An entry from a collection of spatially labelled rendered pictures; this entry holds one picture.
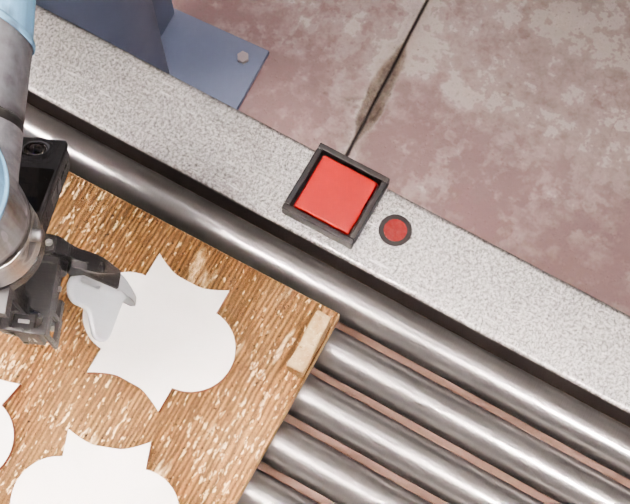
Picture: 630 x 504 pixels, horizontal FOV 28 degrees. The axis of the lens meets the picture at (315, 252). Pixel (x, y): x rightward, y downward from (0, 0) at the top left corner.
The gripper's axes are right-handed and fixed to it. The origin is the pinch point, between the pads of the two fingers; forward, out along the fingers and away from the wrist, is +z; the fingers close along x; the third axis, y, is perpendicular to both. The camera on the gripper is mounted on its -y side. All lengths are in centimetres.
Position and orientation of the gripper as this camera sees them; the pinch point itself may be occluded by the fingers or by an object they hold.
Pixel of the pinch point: (49, 286)
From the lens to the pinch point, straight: 111.8
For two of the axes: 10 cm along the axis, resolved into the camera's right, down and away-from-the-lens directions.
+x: 9.9, 1.1, -0.2
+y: -1.1, 9.5, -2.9
